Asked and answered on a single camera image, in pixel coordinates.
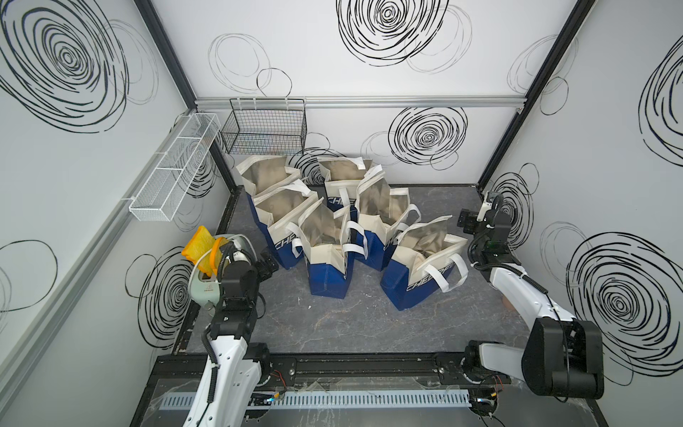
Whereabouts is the blue beige takeout bag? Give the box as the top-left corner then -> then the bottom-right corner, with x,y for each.
251,179 -> 318,270
353,165 -> 422,272
286,197 -> 369,299
318,157 -> 382,211
236,155 -> 302,197
381,215 -> 469,311

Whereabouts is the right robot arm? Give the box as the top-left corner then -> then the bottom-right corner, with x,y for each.
458,192 -> 605,400

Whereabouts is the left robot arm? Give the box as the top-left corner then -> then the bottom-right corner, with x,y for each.
184,234 -> 277,426

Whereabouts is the front yellow toast slice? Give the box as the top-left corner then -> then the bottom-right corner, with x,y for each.
209,237 -> 232,279

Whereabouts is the yellow toast slice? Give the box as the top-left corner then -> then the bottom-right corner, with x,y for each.
181,226 -> 216,264
209,237 -> 232,279

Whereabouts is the mint green toaster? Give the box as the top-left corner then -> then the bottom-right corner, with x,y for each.
189,234 -> 256,313

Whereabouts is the rear yellow toast slice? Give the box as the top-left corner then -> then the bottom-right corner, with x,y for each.
181,226 -> 216,264

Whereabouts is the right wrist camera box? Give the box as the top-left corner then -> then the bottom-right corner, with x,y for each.
477,191 -> 494,222

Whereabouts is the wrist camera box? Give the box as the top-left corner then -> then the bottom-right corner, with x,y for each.
477,191 -> 494,222
228,250 -> 254,265

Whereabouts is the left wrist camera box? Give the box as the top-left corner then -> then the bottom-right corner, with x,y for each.
228,250 -> 254,265

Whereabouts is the white wire mesh shelf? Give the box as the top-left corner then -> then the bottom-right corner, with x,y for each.
129,112 -> 220,222

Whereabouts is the black wire basket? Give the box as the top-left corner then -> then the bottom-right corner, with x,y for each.
221,98 -> 308,156

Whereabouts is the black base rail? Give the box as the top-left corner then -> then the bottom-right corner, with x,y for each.
148,352 -> 475,387

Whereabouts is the slotted grey cable duct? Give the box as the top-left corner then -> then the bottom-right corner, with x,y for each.
158,388 -> 473,412

